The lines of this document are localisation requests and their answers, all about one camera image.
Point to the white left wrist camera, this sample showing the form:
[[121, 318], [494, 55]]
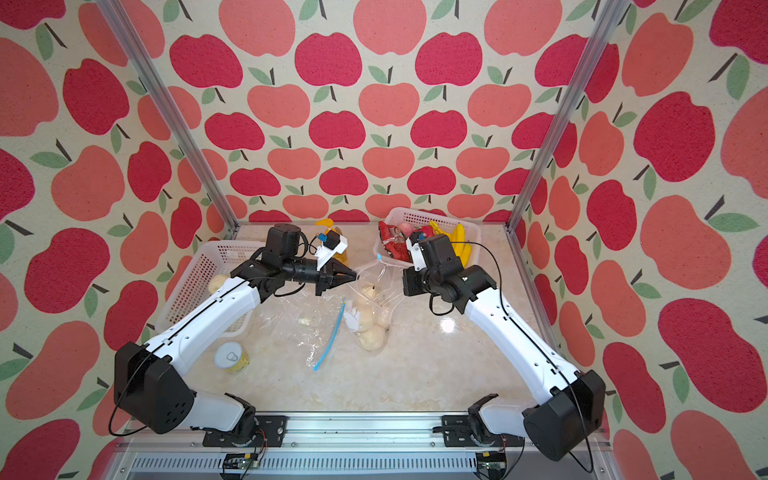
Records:
[[331, 243]]

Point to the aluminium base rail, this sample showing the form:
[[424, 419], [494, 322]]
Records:
[[324, 445]]

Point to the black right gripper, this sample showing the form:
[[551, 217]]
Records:
[[412, 287]]

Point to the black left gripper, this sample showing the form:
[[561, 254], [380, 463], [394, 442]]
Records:
[[329, 273]]

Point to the white plastic fruit basket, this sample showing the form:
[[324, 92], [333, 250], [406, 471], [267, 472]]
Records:
[[419, 218]]

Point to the pink toy dragon fruit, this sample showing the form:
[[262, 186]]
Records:
[[423, 232]]

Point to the red snack bag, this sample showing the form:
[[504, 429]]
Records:
[[394, 242]]

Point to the orange soap pump bottle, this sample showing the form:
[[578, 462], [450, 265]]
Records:
[[328, 224]]

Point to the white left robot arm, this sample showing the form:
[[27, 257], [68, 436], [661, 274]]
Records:
[[149, 378]]

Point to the upper yellow toy banana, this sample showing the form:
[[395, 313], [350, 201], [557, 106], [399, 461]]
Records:
[[459, 244]]

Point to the cream pear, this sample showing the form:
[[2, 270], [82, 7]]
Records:
[[216, 282], [370, 292]]

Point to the aluminium corner post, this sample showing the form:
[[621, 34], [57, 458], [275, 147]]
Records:
[[606, 23], [129, 39]]

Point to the aluminium left corner post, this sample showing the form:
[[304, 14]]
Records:
[[129, 39]]

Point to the aluminium right corner post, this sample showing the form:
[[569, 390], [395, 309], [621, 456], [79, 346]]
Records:
[[606, 23]]

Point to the white empty plastic basket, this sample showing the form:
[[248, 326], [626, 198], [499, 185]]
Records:
[[189, 287]]

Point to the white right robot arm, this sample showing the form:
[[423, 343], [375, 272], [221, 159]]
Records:
[[568, 404]]

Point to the clear white zip-top bag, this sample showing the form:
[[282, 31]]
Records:
[[371, 302]]

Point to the clear blue zip-top bag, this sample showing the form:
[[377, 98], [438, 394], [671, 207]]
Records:
[[306, 323]]

